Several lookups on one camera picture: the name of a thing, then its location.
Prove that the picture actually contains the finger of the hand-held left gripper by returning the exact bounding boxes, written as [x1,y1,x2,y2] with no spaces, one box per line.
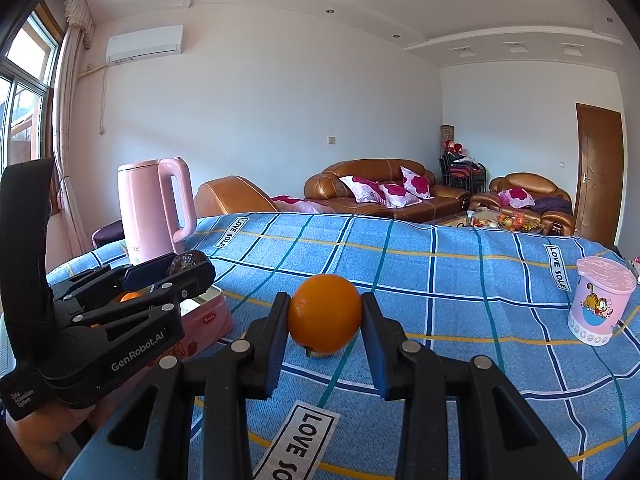
[47,254,176,307]
[57,262,217,332]

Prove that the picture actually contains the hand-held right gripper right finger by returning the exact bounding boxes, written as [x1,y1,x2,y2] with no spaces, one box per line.
[360,292,581,480]

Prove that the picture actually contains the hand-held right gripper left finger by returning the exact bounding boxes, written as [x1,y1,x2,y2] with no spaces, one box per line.
[105,291,293,480]

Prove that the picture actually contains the brown round fruit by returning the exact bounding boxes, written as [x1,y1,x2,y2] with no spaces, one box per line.
[167,250,210,276]

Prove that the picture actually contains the pink tin box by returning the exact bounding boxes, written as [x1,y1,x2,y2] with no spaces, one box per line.
[112,285,235,363]

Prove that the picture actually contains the large orange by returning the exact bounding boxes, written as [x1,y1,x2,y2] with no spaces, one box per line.
[287,274,363,358]

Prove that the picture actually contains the person's left hand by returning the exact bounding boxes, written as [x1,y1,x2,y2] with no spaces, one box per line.
[5,396,108,480]

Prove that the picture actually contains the purple stool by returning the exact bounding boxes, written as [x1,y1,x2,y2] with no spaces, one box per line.
[92,220,126,249]

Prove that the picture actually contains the pink electric kettle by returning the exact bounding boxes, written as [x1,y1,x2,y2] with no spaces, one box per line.
[117,156,197,266]

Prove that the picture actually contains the brown leather armchair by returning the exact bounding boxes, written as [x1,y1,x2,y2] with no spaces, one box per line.
[194,176,278,218]
[470,172,575,236]

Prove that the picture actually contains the blue plaid cloth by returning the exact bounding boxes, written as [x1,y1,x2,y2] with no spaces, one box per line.
[46,212,640,480]

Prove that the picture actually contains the pink blanket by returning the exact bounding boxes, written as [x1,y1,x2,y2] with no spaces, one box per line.
[272,195,333,215]

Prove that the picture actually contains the pale curtain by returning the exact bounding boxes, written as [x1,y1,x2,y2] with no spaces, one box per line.
[50,0,96,261]

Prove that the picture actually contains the floral pillow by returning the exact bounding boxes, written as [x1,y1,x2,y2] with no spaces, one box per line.
[339,176,387,206]
[377,183,422,208]
[401,166,435,199]
[500,187,532,207]

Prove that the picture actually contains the coffee table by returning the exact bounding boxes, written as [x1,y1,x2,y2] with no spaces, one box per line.
[440,207,547,234]

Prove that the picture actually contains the white conduit pipe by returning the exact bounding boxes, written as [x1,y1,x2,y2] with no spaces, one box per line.
[99,64,109,136]

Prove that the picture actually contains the brown leather sofa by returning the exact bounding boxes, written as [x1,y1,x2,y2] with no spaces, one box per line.
[304,158,471,224]

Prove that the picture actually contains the fruit plate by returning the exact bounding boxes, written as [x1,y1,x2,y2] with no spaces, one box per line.
[497,212,538,232]

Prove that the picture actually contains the window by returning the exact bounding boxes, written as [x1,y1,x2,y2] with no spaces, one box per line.
[0,10,63,171]

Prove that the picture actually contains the stacked dark chairs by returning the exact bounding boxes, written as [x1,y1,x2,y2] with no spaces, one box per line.
[439,152,487,193]

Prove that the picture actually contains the pink cartoon tub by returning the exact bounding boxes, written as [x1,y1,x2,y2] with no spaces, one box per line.
[567,256,637,347]

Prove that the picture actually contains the white air conditioner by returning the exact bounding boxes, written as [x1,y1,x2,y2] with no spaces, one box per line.
[106,25,184,66]

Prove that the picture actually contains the purple blanket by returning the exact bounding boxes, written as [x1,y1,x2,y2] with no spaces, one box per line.
[531,196,572,216]

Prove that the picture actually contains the brown wooden door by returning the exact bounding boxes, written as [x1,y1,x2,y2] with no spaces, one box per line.
[574,102,624,247]

